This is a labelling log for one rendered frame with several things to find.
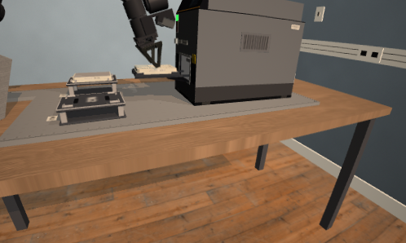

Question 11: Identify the small white label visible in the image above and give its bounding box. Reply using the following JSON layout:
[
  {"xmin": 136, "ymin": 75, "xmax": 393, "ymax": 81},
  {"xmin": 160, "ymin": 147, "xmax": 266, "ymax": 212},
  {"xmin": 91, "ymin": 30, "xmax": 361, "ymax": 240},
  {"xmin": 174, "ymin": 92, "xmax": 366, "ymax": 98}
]
[{"xmin": 47, "ymin": 116, "xmax": 58, "ymax": 121}]

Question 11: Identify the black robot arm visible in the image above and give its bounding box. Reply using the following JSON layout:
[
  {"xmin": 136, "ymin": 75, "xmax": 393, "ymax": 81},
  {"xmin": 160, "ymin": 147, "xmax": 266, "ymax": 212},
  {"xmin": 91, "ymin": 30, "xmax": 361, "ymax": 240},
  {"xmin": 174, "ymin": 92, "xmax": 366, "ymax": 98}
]
[{"xmin": 0, "ymin": 0, "xmax": 175, "ymax": 35}]

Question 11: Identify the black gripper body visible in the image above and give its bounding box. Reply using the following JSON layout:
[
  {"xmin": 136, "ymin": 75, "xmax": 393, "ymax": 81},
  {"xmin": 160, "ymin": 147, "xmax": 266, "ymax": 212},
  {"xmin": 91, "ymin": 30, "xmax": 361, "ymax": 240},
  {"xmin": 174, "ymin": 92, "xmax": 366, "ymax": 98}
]
[{"xmin": 130, "ymin": 15, "xmax": 158, "ymax": 49}]

